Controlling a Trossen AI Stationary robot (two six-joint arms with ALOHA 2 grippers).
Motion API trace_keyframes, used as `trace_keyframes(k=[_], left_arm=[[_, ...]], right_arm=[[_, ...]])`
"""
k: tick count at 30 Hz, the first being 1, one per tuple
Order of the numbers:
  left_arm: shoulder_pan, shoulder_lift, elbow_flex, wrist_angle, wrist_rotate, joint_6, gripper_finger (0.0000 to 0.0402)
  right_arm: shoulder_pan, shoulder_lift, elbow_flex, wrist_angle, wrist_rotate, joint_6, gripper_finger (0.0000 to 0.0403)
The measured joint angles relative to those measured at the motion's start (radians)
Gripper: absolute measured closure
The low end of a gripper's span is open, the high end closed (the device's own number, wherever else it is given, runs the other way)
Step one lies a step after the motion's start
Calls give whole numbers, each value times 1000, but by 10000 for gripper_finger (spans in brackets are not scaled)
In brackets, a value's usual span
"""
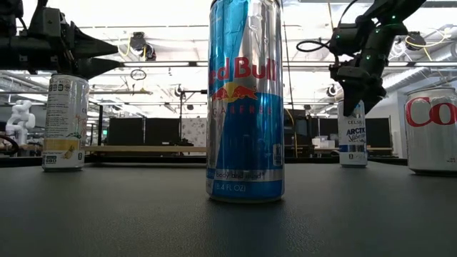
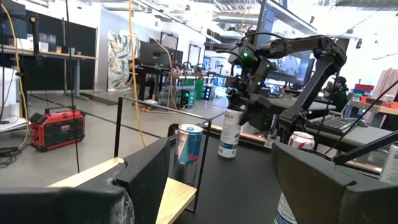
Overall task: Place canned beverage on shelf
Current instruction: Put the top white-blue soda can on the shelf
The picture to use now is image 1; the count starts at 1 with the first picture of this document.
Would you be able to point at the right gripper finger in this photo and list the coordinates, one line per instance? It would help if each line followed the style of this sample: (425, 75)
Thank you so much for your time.
(351, 98)
(373, 101)

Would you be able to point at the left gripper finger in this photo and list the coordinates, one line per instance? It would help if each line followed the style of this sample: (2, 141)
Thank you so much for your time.
(94, 68)
(91, 46)

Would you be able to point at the white Celsius Arctic Vibe can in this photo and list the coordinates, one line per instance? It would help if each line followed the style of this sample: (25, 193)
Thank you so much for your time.
(352, 146)

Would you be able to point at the white Celsius pineapple can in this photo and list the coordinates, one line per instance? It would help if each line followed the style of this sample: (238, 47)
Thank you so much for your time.
(64, 125)

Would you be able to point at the silver Diet Coke can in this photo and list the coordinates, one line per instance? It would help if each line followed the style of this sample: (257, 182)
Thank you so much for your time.
(432, 142)

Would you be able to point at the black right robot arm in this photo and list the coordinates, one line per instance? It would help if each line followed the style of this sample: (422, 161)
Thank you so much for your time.
(383, 32)

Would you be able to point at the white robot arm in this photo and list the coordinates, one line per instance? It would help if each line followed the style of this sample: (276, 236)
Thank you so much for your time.
(19, 121)

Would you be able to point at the white storage boxes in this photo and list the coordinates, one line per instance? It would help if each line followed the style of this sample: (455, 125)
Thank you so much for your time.
(323, 142)

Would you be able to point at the blue silver Red Bull can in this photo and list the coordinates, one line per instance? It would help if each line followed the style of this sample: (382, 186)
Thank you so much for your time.
(246, 135)

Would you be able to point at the speckled white panel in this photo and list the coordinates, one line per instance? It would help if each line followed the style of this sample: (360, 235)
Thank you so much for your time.
(194, 132)

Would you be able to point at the black table mat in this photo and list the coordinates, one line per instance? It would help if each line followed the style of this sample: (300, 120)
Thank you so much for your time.
(143, 221)

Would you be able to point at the black metal shelf frame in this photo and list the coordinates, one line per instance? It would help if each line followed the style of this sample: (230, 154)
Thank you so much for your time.
(100, 130)

